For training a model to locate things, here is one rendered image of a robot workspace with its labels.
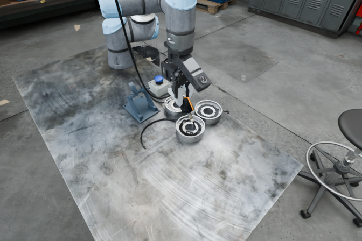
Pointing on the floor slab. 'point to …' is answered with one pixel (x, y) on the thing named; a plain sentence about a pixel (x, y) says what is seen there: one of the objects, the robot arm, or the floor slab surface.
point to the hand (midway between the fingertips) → (185, 101)
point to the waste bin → (147, 51)
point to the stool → (348, 115)
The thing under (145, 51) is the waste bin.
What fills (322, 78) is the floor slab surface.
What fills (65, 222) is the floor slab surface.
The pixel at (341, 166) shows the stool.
